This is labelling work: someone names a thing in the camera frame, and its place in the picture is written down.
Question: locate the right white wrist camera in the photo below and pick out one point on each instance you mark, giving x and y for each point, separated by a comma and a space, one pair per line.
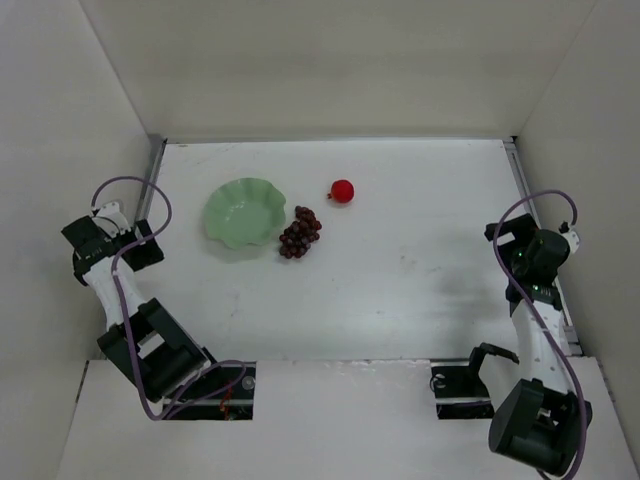
571, 236

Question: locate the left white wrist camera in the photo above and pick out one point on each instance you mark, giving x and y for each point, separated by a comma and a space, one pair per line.
111, 212

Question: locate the red fake pomegranate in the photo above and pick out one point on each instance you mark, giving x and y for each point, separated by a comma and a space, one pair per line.
341, 191

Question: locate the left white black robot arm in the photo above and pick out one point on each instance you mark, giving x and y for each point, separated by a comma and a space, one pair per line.
142, 339

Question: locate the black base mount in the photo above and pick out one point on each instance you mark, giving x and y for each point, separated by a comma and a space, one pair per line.
225, 394
459, 393

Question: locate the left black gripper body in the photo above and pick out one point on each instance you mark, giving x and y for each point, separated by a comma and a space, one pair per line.
148, 245

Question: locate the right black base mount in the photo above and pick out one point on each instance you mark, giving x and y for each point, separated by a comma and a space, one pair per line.
459, 393

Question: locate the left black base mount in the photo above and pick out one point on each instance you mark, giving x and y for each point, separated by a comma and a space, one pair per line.
225, 394

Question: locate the green wavy fruit bowl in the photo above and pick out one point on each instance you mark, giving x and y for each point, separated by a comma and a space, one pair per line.
245, 211

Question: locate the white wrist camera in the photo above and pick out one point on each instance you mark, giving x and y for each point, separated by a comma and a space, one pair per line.
571, 236
111, 212

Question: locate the dark red fake grapes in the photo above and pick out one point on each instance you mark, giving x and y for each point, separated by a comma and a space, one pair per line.
296, 240

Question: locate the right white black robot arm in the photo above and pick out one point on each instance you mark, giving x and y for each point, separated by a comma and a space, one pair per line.
542, 422

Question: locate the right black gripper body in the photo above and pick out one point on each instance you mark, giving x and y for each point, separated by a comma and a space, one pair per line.
509, 231

